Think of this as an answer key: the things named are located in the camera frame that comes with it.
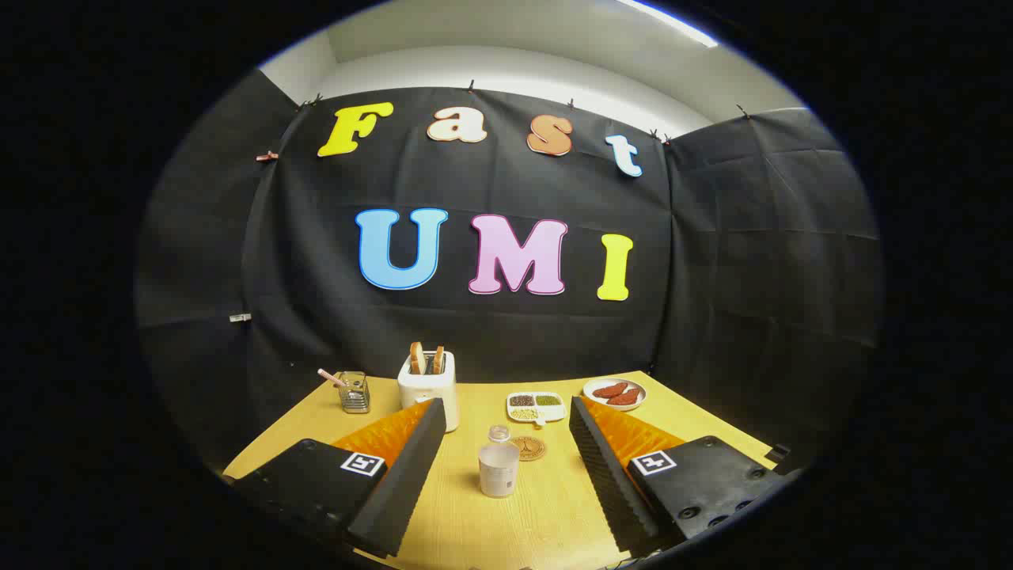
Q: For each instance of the white toaster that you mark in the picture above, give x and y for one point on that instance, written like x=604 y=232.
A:
x=427 y=396

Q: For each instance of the round wooden coaster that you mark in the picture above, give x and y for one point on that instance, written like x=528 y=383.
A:
x=530 y=450

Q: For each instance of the wooden table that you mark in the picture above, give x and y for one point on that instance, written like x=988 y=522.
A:
x=538 y=514

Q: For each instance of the white oval plate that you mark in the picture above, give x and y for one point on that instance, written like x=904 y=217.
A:
x=593 y=384

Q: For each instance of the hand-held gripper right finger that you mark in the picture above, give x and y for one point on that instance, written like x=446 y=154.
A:
x=613 y=491

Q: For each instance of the white divided bean dish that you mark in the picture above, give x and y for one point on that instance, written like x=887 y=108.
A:
x=536 y=406

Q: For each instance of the toast slice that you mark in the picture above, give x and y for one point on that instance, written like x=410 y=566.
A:
x=438 y=360
x=417 y=358

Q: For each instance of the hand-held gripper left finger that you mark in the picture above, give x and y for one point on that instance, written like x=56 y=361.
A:
x=400 y=491

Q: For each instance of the red meat piece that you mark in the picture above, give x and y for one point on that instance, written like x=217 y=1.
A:
x=625 y=397
x=609 y=389

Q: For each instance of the pink striped straw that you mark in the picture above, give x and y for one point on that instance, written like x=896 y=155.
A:
x=330 y=377

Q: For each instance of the clear juice bottle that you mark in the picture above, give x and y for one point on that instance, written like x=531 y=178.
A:
x=498 y=467

